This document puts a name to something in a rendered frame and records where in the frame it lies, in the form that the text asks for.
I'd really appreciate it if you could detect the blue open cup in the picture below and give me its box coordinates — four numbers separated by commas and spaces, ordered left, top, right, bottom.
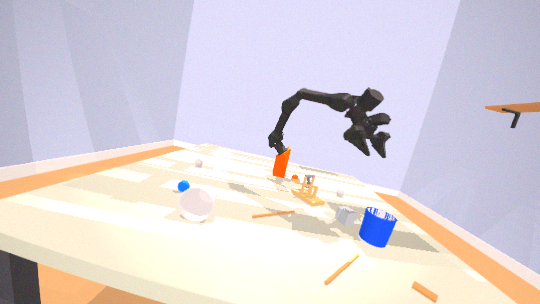
358, 207, 397, 250

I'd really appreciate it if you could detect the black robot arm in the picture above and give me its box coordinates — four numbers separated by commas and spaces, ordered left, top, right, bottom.
268, 87, 391, 156

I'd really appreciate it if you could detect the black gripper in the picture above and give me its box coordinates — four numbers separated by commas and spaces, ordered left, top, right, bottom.
342, 115, 391, 159

